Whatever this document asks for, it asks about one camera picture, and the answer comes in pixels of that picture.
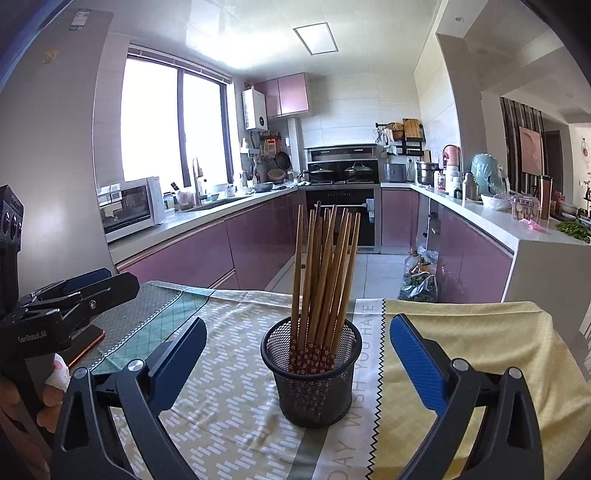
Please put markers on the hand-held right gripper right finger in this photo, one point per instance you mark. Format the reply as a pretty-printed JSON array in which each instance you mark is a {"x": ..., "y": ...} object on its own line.
[{"x": 415, "y": 364}]

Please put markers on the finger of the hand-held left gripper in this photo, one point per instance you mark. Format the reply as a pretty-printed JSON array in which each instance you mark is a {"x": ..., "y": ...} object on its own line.
[
  {"x": 115, "y": 286},
  {"x": 87, "y": 279}
]

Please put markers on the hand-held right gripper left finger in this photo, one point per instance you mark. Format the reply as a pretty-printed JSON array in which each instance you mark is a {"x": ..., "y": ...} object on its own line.
[{"x": 184, "y": 344}]

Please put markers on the black mesh pen holder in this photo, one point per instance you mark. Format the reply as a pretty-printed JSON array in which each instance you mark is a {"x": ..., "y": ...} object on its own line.
[{"x": 311, "y": 401}]

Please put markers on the bundle of wooden chopsticks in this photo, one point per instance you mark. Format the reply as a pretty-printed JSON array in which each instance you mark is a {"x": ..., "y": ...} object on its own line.
[{"x": 323, "y": 277}]

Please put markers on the person's left hand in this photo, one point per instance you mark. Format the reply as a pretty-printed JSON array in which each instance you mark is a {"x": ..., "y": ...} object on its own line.
[{"x": 9, "y": 406}]

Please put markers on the orange-edged smartphone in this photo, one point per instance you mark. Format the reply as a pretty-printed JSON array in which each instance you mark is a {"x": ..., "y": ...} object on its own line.
[{"x": 87, "y": 344}]

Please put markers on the white microwave oven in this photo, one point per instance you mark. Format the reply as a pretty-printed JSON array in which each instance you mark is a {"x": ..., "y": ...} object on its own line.
[{"x": 129, "y": 210}]

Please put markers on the multicolour patterned tablecloth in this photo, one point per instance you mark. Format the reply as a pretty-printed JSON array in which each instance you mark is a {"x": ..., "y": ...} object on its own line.
[{"x": 231, "y": 415}]

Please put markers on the plastic bags of vegetables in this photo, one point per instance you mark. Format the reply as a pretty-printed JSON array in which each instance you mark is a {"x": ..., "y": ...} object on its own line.
[{"x": 420, "y": 277}]

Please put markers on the pink base cabinets with sink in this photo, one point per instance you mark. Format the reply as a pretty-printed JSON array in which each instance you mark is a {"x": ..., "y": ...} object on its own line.
[{"x": 207, "y": 249}]

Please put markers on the pink peninsula base cabinets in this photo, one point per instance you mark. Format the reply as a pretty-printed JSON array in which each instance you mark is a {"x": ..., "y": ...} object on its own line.
[{"x": 471, "y": 258}]

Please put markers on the steel kitchen faucet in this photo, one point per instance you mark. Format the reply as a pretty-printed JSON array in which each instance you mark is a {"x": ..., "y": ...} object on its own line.
[{"x": 197, "y": 180}]

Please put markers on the grey refrigerator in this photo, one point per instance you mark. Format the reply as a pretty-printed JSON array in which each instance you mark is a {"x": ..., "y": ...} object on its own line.
[{"x": 51, "y": 138}]

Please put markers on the black built-in oven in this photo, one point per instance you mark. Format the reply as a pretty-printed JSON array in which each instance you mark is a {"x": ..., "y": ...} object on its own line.
[{"x": 369, "y": 221}]

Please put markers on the kitchen window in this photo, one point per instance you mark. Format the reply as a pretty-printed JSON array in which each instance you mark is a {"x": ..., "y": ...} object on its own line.
[{"x": 157, "y": 124}]

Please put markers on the small pink item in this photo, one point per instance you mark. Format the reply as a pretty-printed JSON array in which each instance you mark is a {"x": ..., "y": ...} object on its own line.
[{"x": 531, "y": 225}]

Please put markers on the steel thermos flask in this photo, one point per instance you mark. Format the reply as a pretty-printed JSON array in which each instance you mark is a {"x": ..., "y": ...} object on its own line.
[{"x": 469, "y": 187}]

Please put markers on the steel stock pot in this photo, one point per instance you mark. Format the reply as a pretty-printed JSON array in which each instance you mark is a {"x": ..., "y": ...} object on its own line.
[{"x": 427, "y": 174}]

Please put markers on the clear plastic container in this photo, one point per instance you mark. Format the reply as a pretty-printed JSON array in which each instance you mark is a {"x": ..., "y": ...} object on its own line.
[{"x": 525, "y": 207}]

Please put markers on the grey box appliance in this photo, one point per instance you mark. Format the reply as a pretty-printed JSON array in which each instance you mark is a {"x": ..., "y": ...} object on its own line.
[{"x": 395, "y": 173}]

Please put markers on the black lidded cooking pot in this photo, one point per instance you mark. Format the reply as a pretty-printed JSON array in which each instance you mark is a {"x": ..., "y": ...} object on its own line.
[
  {"x": 322, "y": 173},
  {"x": 358, "y": 171}
]

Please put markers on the teal air fryer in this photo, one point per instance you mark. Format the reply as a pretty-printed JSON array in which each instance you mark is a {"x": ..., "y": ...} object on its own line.
[{"x": 487, "y": 173}]

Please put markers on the pink electric kettle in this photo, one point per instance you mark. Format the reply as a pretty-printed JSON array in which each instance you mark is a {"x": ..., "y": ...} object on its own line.
[{"x": 451, "y": 161}]

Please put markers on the green leafy vegetables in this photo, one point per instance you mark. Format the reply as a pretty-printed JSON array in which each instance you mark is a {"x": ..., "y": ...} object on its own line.
[{"x": 575, "y": 230}]

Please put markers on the hanging frying pan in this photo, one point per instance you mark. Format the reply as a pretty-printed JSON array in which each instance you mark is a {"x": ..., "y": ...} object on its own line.
[{"x": 284, "y": 160}]

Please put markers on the copper tumbler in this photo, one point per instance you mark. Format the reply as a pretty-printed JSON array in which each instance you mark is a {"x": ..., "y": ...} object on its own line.
[{"x": 545, "y": 196}]

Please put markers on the black range hood stove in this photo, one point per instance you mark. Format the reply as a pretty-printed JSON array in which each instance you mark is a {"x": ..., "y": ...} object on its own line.
[{"x": 341, "y": 152}]

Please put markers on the white water heater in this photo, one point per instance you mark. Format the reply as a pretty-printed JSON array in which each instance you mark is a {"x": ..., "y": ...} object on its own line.
[{"x": 255, "y": 109}]

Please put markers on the ceiling light panel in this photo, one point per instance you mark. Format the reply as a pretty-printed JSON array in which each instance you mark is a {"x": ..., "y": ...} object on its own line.
[{"x": 315, "y": 39}]

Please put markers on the black wall rack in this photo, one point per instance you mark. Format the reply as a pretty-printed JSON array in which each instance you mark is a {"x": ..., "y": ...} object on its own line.
[{"x": 408, "y": 136}]

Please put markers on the pink wall picture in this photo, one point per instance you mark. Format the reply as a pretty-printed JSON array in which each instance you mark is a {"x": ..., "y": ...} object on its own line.
[{"x": 532, "y": 150}]

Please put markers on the pink wall cabinets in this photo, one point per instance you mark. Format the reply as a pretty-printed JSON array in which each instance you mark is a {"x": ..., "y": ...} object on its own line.
[{"x": 286, "y": 94}]

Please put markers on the wall clock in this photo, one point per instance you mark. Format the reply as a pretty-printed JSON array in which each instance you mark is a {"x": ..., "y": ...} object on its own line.
[{"x": 587, "y": 152}]

